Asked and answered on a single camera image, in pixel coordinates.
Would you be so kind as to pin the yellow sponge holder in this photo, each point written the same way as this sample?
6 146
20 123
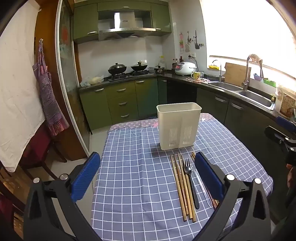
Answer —
213 67

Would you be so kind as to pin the pink hanging tool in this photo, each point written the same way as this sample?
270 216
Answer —
181 41

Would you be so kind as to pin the wooden cutting board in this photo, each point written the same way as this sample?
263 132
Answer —
235 74

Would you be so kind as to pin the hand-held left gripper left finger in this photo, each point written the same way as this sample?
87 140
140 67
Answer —
85 178

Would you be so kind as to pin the wooden chopstick with red end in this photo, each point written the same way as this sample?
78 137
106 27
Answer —
184 197

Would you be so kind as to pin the tall steel faucet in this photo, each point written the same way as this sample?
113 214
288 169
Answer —
247 74

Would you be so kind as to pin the patterned plastic bag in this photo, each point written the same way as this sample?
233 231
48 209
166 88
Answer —
286 104

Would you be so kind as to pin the steel range hood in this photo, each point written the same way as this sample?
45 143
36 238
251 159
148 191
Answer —
124 25

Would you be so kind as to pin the white sheet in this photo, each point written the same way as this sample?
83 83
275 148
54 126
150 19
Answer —
18 92

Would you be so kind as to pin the yellow mug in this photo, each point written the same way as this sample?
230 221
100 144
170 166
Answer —
195 75

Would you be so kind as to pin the bright window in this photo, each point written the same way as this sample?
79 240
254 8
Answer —
242 30

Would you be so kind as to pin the cream plastic utensil holder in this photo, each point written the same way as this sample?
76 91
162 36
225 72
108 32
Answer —
178 125

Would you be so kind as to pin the purple checked apron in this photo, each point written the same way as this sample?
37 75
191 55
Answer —
47 92

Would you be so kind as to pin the blue cloth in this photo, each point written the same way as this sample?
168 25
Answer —
84 83

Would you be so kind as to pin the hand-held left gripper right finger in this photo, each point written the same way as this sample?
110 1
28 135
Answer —
208 176

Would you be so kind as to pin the sauce bottles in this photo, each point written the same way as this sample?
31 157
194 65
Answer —
177 63

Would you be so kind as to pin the dark base cabinets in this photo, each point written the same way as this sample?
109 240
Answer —
242 120

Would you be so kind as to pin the small steel faucet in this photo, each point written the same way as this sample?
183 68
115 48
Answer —
219 71

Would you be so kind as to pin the person's right hand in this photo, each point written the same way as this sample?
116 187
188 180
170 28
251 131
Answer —
291 169

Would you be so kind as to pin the white hanging ladle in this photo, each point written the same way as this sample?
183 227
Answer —
187 47

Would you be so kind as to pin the green base cabinets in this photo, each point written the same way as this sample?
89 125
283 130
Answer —
120 102

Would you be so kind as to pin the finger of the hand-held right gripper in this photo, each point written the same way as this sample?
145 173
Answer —
285 122
277 136

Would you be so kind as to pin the white rice cooker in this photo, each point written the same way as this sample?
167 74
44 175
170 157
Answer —
185 69

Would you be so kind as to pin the steel double sink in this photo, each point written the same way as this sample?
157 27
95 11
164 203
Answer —
249 95

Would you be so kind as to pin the white plastic bag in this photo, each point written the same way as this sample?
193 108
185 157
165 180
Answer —
96 80

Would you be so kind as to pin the blue bowl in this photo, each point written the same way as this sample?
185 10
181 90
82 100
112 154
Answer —
257 77

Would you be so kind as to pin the pink cloth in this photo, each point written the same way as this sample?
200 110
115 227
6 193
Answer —
198 80

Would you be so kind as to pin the white sliding door frame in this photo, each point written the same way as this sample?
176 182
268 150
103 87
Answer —
62 81

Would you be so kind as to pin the rag on faucet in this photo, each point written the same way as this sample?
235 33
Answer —
255 58

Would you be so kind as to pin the green wall cabinet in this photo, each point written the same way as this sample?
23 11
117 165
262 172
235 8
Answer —
123 5
85 20
161 19

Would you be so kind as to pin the black gas stove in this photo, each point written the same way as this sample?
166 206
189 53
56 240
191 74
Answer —
129 75

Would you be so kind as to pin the red chair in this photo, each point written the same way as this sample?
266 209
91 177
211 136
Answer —
41 148

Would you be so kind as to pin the small steel pot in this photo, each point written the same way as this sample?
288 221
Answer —
159 70

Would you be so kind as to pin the black wok with lid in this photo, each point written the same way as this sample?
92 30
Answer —
117 68

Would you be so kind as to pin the blue checked tablecloth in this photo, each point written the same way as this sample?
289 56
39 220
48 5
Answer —
138 173

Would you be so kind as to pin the black hanging spatula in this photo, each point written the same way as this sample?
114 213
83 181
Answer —
196 44

